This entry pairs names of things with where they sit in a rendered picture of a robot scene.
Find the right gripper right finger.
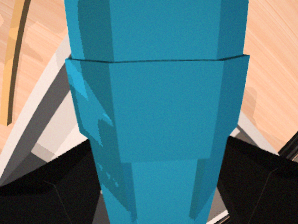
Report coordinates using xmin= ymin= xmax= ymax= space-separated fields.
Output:
xmin=217 ymin=135 xmax=298 ymax=224

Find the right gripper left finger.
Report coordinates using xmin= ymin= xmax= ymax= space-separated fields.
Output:
xmin=0 ymin=139 xmax=101 ymax=224

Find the thin wooden stick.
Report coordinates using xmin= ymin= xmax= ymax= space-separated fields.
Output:
xmin=0 ymin=0 xmax=31 ymax=126

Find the dark grey open-top box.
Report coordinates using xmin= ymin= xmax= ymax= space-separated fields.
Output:
xmin=0 ymin=33 xmax=279 ymax=224

